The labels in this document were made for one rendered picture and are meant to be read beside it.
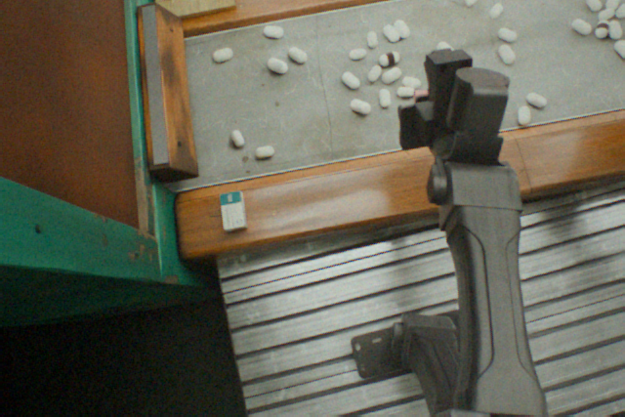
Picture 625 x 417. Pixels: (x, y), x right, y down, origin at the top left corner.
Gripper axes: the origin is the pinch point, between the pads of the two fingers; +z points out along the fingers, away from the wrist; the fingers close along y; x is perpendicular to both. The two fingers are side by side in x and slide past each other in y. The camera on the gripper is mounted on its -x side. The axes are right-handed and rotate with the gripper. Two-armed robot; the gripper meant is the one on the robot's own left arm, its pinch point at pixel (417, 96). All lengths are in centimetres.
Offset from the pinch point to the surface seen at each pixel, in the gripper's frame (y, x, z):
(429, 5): -10.4, -6.2, 25.4
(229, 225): 32.1, 13.7, -4.9
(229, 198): 31.5, 10.9, -1.7
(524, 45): -25.7, 1.5, 16.3
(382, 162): 5.8, 11.4, 1.3
